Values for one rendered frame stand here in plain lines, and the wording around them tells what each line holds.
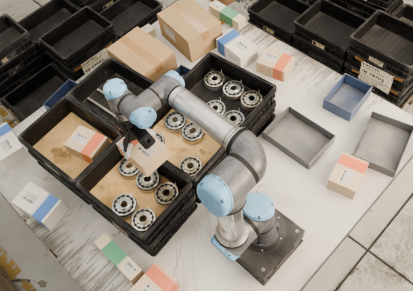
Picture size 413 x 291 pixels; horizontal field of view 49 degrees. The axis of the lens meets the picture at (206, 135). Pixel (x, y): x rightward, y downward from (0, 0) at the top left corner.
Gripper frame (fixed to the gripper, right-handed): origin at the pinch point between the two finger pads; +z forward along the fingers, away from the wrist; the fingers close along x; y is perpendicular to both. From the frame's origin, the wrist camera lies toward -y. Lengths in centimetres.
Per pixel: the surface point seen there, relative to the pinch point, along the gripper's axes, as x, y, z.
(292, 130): -65, -22, 40
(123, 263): 32.5, -13.5, 33.7
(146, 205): 10.3, -5.0, 26.7
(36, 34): -32, 180, 71
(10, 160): 38, 67, 34
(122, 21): -81, 140, 71
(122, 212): 19.6, -1.7, 23.6
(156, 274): 27, -28, 32
